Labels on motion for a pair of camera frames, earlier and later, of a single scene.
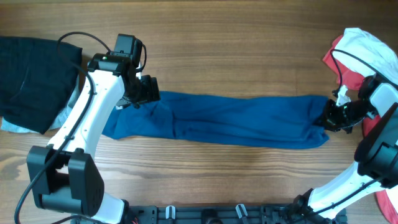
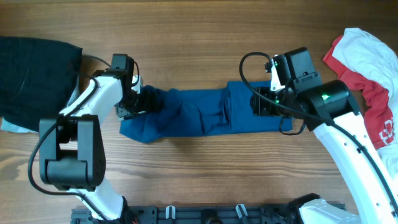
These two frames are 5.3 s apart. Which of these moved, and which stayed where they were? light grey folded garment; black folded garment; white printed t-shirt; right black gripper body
Moved: right black gripper body
Stayed: white printed t-shirt; light grey folded garment; black folded garment
